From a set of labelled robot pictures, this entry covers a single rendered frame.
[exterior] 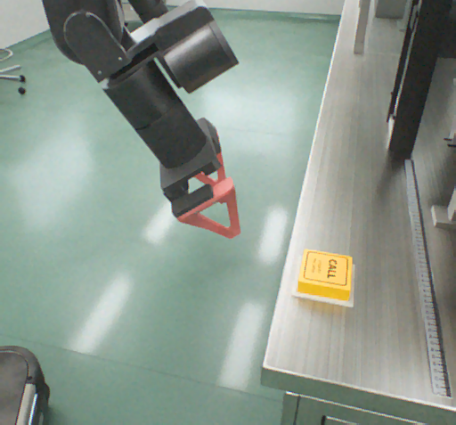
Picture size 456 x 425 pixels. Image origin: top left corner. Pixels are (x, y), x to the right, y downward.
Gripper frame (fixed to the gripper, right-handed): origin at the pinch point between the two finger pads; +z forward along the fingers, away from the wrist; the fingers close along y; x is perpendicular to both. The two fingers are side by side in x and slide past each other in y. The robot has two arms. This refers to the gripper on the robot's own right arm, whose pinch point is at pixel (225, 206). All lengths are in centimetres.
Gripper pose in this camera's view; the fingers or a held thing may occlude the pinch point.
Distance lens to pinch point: 53.8
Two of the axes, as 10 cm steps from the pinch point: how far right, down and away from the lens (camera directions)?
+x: -8.6, 4.8, 1.7
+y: -1.5, -5.6, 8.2
